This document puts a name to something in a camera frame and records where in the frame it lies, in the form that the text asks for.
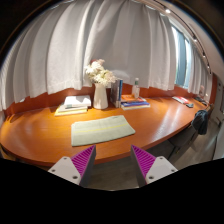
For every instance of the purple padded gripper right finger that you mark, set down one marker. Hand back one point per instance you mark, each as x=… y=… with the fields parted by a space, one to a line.
x=148 y=167

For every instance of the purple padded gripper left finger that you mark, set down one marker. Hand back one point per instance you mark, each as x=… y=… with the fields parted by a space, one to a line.
x=76 y=169

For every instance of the light green folded towel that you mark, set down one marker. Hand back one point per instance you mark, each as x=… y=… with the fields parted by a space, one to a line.
x=100 y=130

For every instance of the grey office chair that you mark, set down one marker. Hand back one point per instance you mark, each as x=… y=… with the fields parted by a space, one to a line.
x=181 y=139

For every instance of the stack of white books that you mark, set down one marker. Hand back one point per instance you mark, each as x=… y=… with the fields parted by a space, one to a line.
x=74 y=105

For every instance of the flat stack of colourful books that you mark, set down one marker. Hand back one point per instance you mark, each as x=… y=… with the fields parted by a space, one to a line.
x=129 y=102

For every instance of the white ceramic vase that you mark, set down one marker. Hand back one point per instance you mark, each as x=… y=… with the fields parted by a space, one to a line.
x=100 y=97

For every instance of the small dark object on desk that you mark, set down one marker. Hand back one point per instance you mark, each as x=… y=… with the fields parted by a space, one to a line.
x=190 y=105

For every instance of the red booklet on desk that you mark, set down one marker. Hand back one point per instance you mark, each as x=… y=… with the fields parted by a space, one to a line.
x=181 y=100

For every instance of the clear plastic water bottle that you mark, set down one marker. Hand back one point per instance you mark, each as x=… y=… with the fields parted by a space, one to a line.
x=135 y=88

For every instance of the upright blue grey books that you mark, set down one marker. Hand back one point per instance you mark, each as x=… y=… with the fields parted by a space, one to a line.
x=116 y=92

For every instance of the white flower bouquet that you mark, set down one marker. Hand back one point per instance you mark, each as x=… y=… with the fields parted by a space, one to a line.
x=97 y=74

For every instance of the white curtain at right window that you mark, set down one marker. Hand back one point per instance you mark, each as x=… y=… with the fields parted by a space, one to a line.
x=200 y=81

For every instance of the white pleated curtain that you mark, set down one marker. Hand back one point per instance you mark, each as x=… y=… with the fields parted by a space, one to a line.
x=135 y=41

